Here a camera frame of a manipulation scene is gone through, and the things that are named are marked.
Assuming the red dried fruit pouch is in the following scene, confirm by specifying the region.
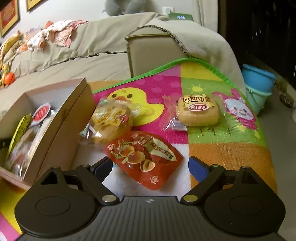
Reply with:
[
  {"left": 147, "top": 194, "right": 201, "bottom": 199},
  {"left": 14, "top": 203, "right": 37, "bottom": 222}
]
[{"left": 103, "top": 131, "right": 184, "bottom": 190}]

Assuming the bread bun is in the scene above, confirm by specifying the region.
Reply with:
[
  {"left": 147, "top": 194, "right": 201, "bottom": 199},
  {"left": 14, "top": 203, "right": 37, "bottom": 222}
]
[{"left": 78, "top": 99, "right": 141, "bottom": 148}]

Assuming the pink cardboard box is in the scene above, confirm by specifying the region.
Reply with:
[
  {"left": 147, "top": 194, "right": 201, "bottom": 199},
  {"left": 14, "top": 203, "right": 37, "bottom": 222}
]
[{"left": 1, "top": 78, "right": 95, "bottom": 190}]

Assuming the small bread labelled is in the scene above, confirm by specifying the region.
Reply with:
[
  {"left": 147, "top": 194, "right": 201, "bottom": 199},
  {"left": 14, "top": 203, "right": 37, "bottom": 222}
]
[{"left": 159, "top": 94, "right": 229, "bottom": 132}]

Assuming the red round lollipop packet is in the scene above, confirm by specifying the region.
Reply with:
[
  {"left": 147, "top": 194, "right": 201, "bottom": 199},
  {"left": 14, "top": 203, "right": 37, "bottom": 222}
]
[{"left": 29, "top": 103, "right": 51, "bottom": 127}]

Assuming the yellow snack packet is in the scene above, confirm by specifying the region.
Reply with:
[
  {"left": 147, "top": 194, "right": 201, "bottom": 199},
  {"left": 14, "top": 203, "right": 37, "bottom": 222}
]
[{"left": 6, "top": 113, "right": 31, "bottom": 159}]

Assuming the colourful play mat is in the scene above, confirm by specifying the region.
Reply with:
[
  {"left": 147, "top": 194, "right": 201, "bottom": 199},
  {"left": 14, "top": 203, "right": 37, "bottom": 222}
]
[{"left": 0, "top": 57, "right": 278, "bottom": 241}]

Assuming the teal plastic bucket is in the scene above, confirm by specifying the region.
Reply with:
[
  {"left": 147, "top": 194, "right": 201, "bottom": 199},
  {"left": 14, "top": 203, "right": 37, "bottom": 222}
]
[{"left": 246, "top": 85, "right": 271, "bottom": 115}]

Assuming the blue plastic bucket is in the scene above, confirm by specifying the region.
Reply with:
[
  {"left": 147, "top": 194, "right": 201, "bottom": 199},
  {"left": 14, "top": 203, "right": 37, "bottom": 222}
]
[{"left": 242, "top": 64, "right": 276, "bottom": 93}]

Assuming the beige sofa with cover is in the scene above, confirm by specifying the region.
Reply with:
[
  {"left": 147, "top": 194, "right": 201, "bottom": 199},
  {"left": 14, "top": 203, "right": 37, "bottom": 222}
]
[{"left": 1, "top": 13, "right": 246, "bottom": 116}]

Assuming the orange toy ball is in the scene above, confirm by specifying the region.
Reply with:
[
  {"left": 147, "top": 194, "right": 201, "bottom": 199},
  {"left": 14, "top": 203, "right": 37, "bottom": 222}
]
[{"left": 4, "top": 72, "right": 15, "bottom": 85}]

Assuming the pink baby clothes pile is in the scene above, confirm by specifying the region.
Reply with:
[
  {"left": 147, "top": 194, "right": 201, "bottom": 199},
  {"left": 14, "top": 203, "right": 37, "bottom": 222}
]
[{"left": 25, "top": 20, "right": 88, "bottom": 51}]

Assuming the yellow plush toy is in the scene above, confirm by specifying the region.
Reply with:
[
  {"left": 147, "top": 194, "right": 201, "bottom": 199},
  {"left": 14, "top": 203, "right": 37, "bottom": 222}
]
[{"left": 1, "top": 31, "right": 23, "bottom": 65}]

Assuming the green digital clock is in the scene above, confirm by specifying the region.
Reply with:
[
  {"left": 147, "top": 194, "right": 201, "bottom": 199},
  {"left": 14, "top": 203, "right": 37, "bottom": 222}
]
[{"left": 168, "top": 12, "right": 193, "bottom": 21}]

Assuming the grey neck pillow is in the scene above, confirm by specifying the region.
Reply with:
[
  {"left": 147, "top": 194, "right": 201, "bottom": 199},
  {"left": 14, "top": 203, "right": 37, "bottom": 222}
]
[{"left": 105, "top": 0, "right": 147, "bottom": 16}]

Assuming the red framed picture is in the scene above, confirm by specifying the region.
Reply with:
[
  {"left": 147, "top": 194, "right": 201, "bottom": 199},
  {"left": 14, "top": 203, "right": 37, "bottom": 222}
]
[
  {"left": 26, "top": 0, "right": 43, "bottom": 11},
  {"left": 1, "top": 0, "right": 20, "bottom": 37}
]

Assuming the white wall socket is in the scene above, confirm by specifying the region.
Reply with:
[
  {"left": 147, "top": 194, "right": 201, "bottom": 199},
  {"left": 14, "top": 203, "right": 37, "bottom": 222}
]
[{"left": 162, "top": 6, "right": 174, "bottom": 16}]

